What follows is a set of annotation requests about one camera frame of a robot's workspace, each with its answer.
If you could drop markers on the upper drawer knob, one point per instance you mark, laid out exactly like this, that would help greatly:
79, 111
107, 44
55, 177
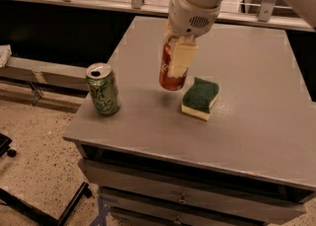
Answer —
182, 199

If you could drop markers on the green and yellow sponge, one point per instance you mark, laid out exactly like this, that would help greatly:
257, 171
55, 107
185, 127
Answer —
199, 99

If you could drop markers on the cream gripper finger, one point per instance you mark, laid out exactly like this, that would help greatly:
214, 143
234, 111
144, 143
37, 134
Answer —
166, 34
184, 50

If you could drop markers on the green soda can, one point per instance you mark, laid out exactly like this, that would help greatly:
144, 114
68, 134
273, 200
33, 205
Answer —
103, 88

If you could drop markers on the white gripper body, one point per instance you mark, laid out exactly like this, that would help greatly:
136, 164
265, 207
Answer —
187, 18

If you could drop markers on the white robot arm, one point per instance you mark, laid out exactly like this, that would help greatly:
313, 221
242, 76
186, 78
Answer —
305, 9

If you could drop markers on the grey metal bench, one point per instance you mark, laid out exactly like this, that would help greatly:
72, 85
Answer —
40, 75

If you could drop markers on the lower drawer knob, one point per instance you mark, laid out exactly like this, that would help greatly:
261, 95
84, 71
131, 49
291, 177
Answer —
177, 222

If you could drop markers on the drawer knob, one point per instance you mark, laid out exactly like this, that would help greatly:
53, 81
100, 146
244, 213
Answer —
177, 222
182, 199

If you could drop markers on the red Coca-Cola can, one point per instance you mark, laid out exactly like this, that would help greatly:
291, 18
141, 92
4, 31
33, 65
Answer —
167, 81

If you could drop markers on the white object on bench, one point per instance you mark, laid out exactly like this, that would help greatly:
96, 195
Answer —
5, 54

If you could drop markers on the grey drawer cabinet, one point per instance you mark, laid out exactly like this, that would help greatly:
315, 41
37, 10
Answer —
251, 163

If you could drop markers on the black chair base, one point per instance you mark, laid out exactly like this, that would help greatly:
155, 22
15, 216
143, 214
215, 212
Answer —
44, 173

